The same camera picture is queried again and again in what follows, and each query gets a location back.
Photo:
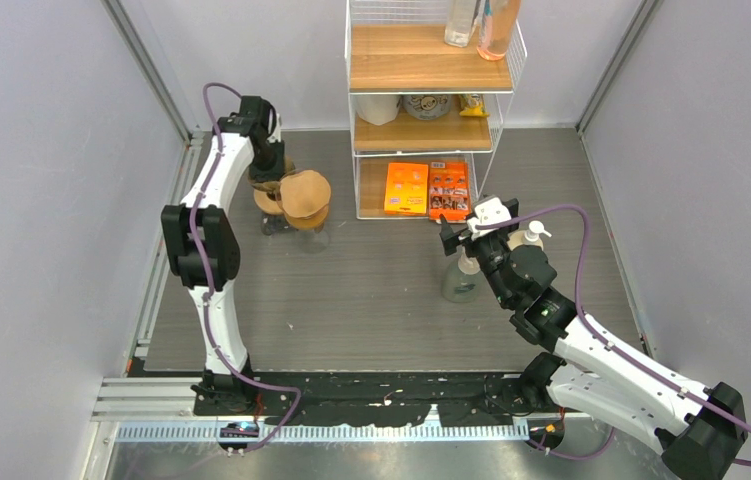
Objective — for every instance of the clear glass carafe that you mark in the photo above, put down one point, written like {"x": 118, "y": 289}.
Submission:
{"x": 312, "y": 241}

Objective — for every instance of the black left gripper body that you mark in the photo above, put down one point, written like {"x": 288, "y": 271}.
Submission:
{"x": 269, "y": 164}

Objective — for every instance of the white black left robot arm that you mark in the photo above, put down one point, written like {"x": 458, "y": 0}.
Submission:
{"x": 203, "y": 251}

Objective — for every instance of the grey glass pitcher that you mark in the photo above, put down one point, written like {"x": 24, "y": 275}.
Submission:
{"x": 273, "y": 224}

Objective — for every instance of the wooden ring holder front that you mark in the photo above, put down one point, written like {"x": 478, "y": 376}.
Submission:
{"x": 314, "y": 222}

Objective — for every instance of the yellow snack packet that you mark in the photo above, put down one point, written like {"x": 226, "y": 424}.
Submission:
{"x": 472, "y": 105}

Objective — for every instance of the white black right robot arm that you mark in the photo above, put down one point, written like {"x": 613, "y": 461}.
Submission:
{"x": 585, "y": 367}

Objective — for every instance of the orange printed snack box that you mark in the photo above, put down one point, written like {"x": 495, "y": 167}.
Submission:
{"x": 448, "y": 192}

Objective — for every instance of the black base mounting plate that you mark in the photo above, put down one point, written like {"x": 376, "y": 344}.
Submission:
{"x": 380, "y": 399}

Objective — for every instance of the green soap pump bottle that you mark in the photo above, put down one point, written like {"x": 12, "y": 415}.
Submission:
{"x": 462, "y": 280}

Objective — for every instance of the brown paper filter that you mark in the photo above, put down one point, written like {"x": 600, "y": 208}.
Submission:
{"x": 304, "y": 194}
{"x": 289, "y": 169}

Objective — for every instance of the white container on shelf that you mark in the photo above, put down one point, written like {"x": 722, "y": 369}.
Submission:
{"x": 377, "y": 109}

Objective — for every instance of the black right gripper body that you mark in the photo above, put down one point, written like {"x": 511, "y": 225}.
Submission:
{"x": 490, "y": 253}

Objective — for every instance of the pink glass bottle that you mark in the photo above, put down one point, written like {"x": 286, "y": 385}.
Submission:
{"x": 498, "y": 20}

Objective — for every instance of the white wire wooden shelf rack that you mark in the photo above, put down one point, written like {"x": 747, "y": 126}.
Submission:
{"x": 398, "y": 48}

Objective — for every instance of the wooden ring holder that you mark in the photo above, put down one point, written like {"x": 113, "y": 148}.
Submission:
{"x": 267, "y": 203}
{"x": 314, "y": 222}

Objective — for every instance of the clear glass bottle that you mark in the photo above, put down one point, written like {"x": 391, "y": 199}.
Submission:
{"x": 461, "y": 22}

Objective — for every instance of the cream lotion pump bottle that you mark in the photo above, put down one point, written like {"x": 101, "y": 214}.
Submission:
{"x": 532, "y": 235}

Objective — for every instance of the printed tin can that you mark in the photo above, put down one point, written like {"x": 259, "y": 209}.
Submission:
{"x": 427, "y": 106}

